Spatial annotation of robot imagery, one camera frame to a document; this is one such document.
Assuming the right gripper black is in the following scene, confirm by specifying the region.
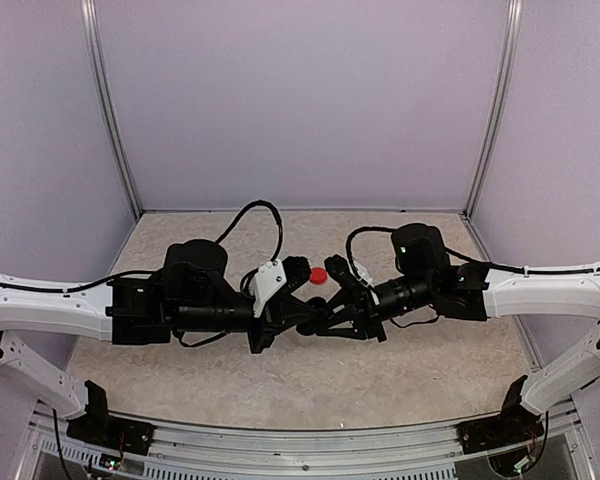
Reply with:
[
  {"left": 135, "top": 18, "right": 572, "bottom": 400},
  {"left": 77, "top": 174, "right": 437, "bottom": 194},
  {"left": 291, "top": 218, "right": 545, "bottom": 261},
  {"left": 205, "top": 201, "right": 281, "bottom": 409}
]
[{"left": 313, "top": 273, "right": 435, "bottom": 343}]

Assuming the black earbud charging case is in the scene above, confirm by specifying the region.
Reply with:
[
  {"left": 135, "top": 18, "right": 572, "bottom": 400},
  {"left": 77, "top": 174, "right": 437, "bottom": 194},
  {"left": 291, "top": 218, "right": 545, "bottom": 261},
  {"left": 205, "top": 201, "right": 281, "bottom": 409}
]
[{"left": 296, "top": 297, "right": 332, "bottom": 336}]

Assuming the red earbud charging case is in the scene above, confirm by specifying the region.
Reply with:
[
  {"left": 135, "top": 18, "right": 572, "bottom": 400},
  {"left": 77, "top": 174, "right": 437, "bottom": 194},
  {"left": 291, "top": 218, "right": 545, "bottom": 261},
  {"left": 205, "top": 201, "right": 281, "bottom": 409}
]
[{"left": 309, "top": 267, "right": 329, "bottom": 285}]

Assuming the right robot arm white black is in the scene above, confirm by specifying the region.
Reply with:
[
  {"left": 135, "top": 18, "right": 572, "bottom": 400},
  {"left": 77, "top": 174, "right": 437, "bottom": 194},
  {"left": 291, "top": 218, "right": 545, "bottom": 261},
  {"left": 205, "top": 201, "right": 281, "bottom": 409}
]
[{"left": 314, "top": 223, "right": 600, "bottom": 444}]

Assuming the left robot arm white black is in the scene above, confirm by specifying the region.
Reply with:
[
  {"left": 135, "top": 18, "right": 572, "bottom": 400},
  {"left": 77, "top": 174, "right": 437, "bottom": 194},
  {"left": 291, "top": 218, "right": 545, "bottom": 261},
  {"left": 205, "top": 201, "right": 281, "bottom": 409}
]
[{"left": 0, "top": 239, "right": 324, "bottom": 445}]

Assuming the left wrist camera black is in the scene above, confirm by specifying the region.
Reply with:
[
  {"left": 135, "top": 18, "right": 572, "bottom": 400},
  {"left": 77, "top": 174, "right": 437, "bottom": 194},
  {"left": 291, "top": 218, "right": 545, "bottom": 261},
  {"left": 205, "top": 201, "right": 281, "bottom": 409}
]
[{"left": 280, "top": 256, "right": 311, "bottom": 294}]

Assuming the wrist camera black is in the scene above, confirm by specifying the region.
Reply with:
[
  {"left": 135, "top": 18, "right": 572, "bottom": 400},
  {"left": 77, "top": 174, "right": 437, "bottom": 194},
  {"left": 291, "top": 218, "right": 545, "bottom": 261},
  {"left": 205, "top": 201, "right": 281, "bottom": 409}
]
[
  {"left": 324, "top": 254, "right": 359, "bottom": 289},
  {"left": 280, "top": 256, "right": 311, "bottom": 294}
]

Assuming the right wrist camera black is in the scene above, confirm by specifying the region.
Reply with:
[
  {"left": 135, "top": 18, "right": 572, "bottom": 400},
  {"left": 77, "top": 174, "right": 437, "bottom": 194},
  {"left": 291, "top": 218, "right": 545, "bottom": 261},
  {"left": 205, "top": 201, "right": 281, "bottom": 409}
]
[{"left": 324, "top": 254, "right": 359, "bottom": 289}]

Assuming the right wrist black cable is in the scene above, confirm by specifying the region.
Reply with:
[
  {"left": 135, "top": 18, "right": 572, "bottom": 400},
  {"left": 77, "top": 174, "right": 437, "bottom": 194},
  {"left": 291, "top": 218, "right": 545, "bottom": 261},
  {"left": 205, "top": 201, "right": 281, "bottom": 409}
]
[{"left": 344, "top": 225, "right": 396, "bottom": 276}]

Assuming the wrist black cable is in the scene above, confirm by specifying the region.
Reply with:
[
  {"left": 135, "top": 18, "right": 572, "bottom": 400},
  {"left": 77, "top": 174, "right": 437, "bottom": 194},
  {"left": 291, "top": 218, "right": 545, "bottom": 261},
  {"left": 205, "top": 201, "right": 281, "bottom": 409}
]
[
  {"left": 214, "top": 200, "right": 285, "bottom": 264},
  {"left": 344, "top": 225, "right": 396, "bottom": 276}
]

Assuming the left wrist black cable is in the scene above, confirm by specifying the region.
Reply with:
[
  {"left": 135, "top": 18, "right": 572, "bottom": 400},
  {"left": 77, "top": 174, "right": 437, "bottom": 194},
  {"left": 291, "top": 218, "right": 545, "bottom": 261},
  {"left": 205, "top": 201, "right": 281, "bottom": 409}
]
[{"left": 214, "top": 200, "right": 285, "bottom": 264}]

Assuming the aluminium front rail frame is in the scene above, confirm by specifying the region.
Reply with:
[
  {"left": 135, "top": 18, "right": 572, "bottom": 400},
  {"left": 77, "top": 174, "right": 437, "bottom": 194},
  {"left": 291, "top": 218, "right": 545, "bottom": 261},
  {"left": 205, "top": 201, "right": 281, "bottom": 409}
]
[{"left": 14, "top": 394, "right": 594, "bottom": 480}]

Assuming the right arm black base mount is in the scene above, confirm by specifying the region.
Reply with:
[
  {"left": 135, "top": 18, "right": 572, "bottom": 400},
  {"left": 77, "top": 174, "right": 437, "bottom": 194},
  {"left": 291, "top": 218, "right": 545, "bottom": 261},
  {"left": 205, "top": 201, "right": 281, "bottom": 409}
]
[{"left": 456, "top": 375, "right": 545, "bottom": 454}]

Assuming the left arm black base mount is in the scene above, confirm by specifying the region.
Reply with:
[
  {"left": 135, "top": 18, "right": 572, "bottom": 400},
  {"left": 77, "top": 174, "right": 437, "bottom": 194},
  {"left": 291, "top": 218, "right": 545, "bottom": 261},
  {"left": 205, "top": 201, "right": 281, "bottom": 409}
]
[{"left": 67, "top": 380, "right": 156, "bottom": 456}]

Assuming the right aluminium corner post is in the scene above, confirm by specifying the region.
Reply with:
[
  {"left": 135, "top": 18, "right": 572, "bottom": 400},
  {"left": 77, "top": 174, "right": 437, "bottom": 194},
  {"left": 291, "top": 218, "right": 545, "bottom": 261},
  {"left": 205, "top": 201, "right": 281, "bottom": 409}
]
[{"left": 463, "top": 0, "right": 524, "bottom": 222}]

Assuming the aluminium corner post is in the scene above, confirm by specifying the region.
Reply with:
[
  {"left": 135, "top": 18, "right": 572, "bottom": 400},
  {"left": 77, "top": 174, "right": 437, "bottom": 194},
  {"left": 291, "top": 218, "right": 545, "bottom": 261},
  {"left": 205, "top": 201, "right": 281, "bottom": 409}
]
[
  {"left": 463, "top": 0, "right": 524, "bottom": 222},
  {"left": 79, "top": 0, "right": 144, "bottom": 222}
]

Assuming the left aluminium corner post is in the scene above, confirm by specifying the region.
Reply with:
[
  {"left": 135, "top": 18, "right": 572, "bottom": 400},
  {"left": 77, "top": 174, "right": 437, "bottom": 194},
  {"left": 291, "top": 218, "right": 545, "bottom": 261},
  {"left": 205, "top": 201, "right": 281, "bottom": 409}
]
[{"left": 79, "top": 0, "right": 144, "bottom": 222}]

